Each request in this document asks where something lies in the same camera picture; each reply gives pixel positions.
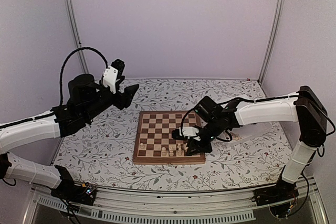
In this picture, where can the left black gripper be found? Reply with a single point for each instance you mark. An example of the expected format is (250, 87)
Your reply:
(124, 98)

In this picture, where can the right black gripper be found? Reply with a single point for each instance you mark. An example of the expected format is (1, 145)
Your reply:
(200, 148)

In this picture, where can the white chess bishop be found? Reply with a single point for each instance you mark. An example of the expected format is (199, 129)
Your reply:
(179, 152)

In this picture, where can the wooden chess board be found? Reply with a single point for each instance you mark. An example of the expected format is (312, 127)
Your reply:
(155, 131)

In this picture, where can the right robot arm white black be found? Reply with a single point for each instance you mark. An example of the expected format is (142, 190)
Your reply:
(302, 108)

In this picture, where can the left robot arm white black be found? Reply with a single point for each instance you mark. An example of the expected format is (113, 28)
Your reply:
(24, 132)

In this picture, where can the white divided tray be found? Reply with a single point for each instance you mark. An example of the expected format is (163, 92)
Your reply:
(245, 132)

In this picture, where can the floral table mat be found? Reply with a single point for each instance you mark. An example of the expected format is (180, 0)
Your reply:
(102, 153)

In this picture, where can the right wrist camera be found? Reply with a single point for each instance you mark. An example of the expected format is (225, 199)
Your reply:
(186, 133)

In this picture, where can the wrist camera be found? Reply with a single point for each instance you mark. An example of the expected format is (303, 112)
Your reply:
(113, 76)
(186, 133)

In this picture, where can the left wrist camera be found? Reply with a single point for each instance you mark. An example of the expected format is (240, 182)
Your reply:
(113, 76)

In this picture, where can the front aluminium rail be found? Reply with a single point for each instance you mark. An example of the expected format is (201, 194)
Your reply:
(115, 205)

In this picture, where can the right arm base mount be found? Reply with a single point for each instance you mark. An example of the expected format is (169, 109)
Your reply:
(281, 191)

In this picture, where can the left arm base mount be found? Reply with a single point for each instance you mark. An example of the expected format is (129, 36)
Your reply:
(84, 193)

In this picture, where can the left aluminium frame post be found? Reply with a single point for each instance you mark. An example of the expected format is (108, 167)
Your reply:
(75, 34)

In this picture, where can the aluminium frame post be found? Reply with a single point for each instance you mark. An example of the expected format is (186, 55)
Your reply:
(271, 41)
(75, 34)

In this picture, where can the right aluminium frame post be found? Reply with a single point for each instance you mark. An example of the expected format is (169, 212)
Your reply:
(271, 41)

